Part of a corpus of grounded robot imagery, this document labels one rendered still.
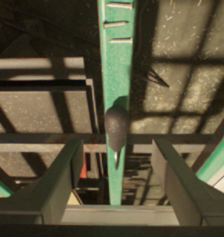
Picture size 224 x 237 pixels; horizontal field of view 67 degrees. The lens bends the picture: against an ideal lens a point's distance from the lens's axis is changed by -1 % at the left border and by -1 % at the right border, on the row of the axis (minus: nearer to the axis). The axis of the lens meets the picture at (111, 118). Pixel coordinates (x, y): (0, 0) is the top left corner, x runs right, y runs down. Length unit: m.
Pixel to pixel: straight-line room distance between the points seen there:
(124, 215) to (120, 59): 0.54
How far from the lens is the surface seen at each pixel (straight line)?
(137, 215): 0.65
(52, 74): 0.61
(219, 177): 0.47
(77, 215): 0.66
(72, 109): 0.64
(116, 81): 0.22
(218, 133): 0.39
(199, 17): 1.18
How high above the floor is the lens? 1.05
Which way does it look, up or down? 44 degrees down
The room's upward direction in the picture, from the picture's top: 179 degrees counter-clockwise
